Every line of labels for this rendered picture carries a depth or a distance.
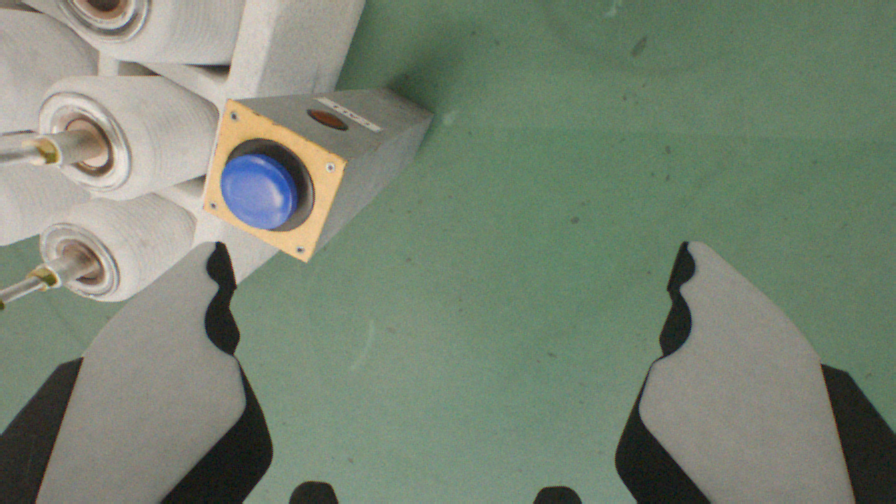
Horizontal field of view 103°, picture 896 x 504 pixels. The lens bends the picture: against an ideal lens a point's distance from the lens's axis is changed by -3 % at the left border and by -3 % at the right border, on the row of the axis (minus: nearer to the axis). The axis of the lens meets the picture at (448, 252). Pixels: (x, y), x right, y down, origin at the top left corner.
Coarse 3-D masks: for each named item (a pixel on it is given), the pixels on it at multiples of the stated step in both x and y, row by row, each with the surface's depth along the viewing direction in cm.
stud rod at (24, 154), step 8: (0, 152) 22; (8, 152) 23; (16, 152) 23; (24, 152) 24; (32, 152) 24; (0, 160) 22; (8, 160) 23; (16, 160) 23; (24, 160) 24; (32, 160) 24
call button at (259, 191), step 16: (240, 160) 19; (256, 160) 19; (272, 160) 19; (224, 176) 19; (240, 176) 19; (256, 176) 19; (272, 176) 19; (288, 176) 19; (224, 192) 19; (240, 192) 19; (256, 192) 19; (272, 192) 19; (288, 192) 19; (240, 208) 20; (256, 208) 20; (272, 208) 19; (288, 208) 20; (256, 224) 20; (272, 224) 20
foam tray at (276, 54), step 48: (0, 0) 31; (48, 0) 30; (288, 0) 30; (336, 0) 37; (240, 48) 30; (288, 48) 33; (336, 48) 42; (240, 96) 32; (192, 192) 37; (240, 240) 44
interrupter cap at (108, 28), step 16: (64, 0) 23; (80, 0) 23; (96, 0) 23; (112, 0) 23; (128, 0) 23; (144, 0) 23; (80, 16) 24; (96, 16) 24; (112, 16) 24; (128, 16) 23; (144, 16) 23; (96, 32) 24; (112, 32) 24; (128, 32) 24
